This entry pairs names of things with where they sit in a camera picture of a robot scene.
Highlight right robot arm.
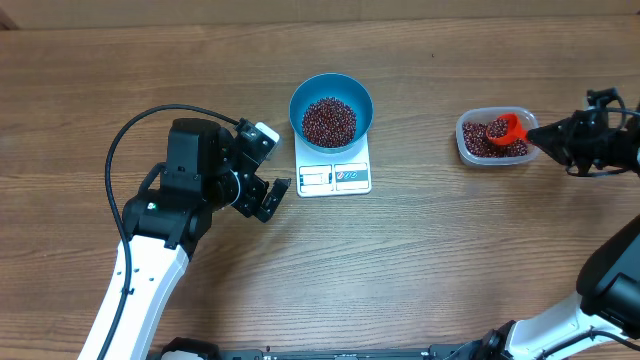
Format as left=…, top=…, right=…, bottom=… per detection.
left=469, top=106, right=639, bottom=359

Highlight red beans in bowl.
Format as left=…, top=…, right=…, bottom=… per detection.
left=302, top=97, right=357, bottom=148

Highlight white digital kitchen scale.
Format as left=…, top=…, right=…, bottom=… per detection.
left=295, top=135, right=373, bottom=198

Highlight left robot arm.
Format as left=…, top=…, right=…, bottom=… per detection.
left=80, top=118, right=290, bottom=359

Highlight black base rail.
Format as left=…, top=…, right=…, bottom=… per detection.
left=146, top=337, right=481, bottom=360

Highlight red beans in container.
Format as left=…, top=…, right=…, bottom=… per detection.
left=462, top=119, right=529, bottom=158

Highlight blue bowl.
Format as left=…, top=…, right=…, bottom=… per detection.
left=289, top=73, right=375, bottom=154

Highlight clear plastic container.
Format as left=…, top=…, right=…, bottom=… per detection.
left=455, top=107, right=540, bottom=167

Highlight orange measuring scoop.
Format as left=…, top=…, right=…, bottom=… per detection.
left=486, top=113, right=527, bottom=146

